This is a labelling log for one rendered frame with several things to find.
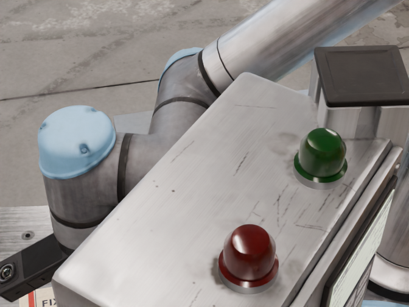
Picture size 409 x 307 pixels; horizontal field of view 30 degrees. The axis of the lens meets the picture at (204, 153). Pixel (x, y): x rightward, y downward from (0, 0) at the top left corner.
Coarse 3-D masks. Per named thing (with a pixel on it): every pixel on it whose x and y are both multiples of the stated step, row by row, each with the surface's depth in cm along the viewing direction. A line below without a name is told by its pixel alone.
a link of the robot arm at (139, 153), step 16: (160, 112) 80; (176, 112) 79; (192, 112) 79; (160, 128) 78; (176, 128) 77; (128, 144) 75; (144, 144) 75; (160, 144) 75; (128, 160) 74; (144, 160) 74; (128, 176) 74; (144, 176) 74; (128, 192) 74
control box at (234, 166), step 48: (240, 96) 41; (288, 96) 41; (192, 144) 38; (240, 144) 38; (288, 144) 38; (384, 144) 39; (144, 192) 36; (192, 192) 36; (240, 192) 36; (288, 192) 36; (336, 192) 36; (96, 240) 34; (144, 240) 34; (192, 240) 34; (288, 240) 34; (336, 240) 35; (96, 288) 32; (144, 288) 32; (192, 288) 32; (288, 288) 32
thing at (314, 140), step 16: (320, 128) 36; (304, 144) 36; (320, 144) 35; (336, 144) 35; (304, 160) 36; (320, 160) 35; (336, 160) 35; (304, 176) 36; (320, 176) 36; (336, 176) 36
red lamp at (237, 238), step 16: (240, 240) 31; (256, 240) 31; (272, 240) 32; (224, 256) 32; (240, 256) 31; (256, 256) 31; (272, 256) 32; (224, 272) 32; (240, 272) 32; (256, 272) 31; (272, 272) 32; (240, 288) 32; (256, 288) 32
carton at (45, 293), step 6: (48, 288) 101; (30, 294) 100; (36, 294) 100; (42, 294) 100; (48, 294) 100; (24, 300) 99; (30, 300) 99; (36, 300) 99; (42, 300) 99; (48, 300) 99; (54, 300) 99; (24, 306) 99; (30, 306) 99; (36, 306) 99; (42, 306) 99; (48, 306) 99; (54, 306) 99
